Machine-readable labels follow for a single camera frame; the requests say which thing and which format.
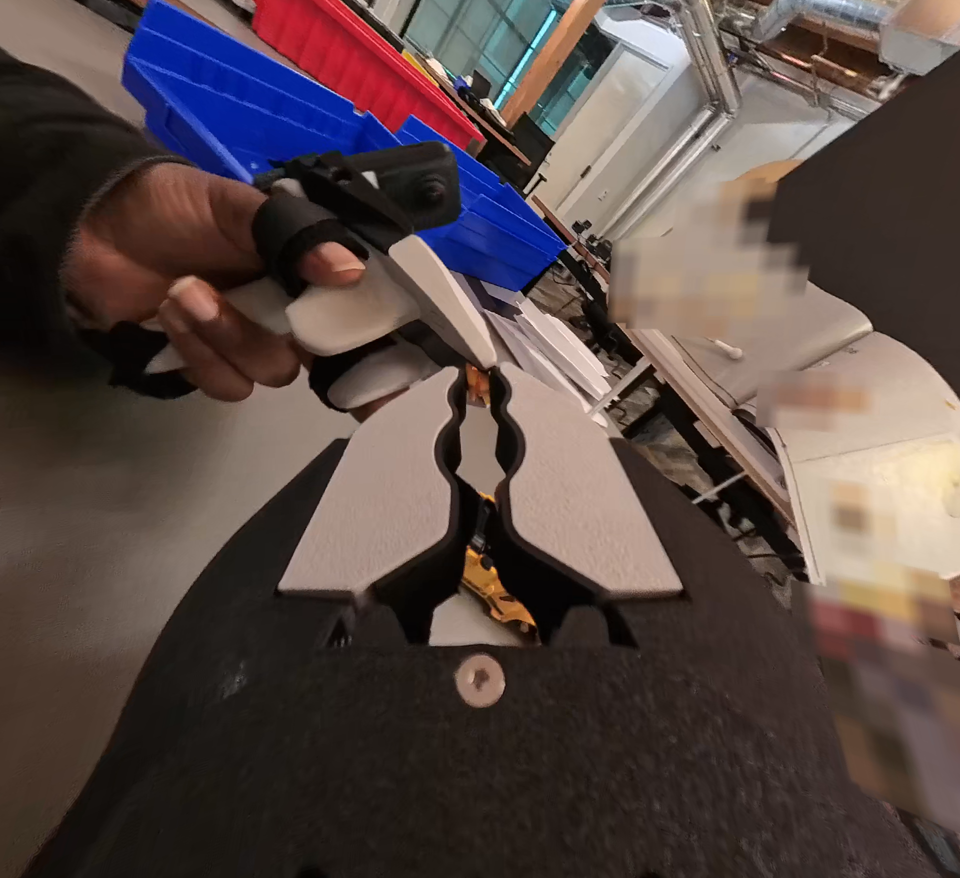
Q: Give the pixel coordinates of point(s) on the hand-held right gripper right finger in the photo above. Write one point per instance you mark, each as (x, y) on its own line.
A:
(585, 518)

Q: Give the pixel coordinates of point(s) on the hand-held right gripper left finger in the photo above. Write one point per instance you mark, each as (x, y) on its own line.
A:
(375, 518)

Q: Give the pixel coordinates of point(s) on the red plastic bin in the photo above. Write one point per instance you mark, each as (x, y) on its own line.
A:
(337, 38)

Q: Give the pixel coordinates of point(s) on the person's left hand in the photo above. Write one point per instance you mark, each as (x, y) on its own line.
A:
(165, 233)

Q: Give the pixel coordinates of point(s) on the silver ventilation duct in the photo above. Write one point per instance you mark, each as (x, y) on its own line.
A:
(825, 5)
(709, 31)

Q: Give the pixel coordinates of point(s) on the black computer monitor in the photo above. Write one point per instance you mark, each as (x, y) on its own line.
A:
(534, 136)

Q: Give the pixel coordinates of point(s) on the person's left forearm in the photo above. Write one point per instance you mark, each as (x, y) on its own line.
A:
(45, 166)

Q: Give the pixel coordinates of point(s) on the wooden beam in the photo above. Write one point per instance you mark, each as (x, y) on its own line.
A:
(585, 1)

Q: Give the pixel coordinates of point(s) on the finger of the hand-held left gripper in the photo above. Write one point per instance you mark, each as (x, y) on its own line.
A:
(442, 293)

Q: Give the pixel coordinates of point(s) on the yellow lego car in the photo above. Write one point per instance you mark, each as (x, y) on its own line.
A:
(487, 578)

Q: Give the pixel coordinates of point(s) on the white paper scrap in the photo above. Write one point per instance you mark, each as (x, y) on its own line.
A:
(555, 346)

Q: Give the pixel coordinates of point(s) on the small orange lego plate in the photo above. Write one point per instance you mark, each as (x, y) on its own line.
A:
(478, 383)

